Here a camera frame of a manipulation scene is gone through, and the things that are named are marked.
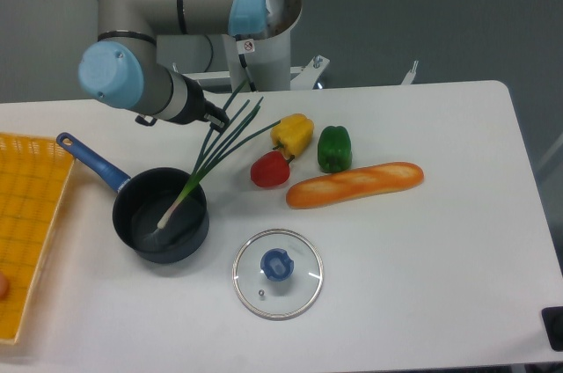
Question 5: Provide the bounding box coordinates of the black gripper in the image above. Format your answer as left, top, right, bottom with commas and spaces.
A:
134, 77, 230, 134

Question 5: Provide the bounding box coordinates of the green onion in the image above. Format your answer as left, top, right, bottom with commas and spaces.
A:
154, 98, 280, 233

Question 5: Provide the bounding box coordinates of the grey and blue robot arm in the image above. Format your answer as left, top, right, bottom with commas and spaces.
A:
78, 0, 267, 132

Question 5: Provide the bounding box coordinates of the red bell pepper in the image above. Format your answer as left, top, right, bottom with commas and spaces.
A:
250, 150, 295, 188

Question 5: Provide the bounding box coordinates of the yellow bell pepper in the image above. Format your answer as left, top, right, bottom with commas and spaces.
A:
270, 113, 314, 159

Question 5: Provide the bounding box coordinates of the green bell pepper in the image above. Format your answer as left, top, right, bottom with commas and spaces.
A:
317, 126, 353, 173

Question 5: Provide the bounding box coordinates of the orange baguette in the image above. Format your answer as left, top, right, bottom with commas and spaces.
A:
286, 162, 425, 209

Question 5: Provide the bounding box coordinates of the glass lid with blue knob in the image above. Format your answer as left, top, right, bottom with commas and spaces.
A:
232, 229, 325, 321

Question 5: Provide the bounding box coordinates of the yellow mesh tray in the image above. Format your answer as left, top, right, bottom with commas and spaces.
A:
1, 132, 74, 345

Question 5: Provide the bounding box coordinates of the black object at table edge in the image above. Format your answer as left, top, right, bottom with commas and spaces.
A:
541, 306, 563, 352

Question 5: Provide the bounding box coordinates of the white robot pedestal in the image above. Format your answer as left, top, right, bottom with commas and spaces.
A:
186, 0, 330, 91

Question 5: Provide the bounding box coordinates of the dark pot with blue handle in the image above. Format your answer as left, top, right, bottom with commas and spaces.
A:
56, 132, 209, 264

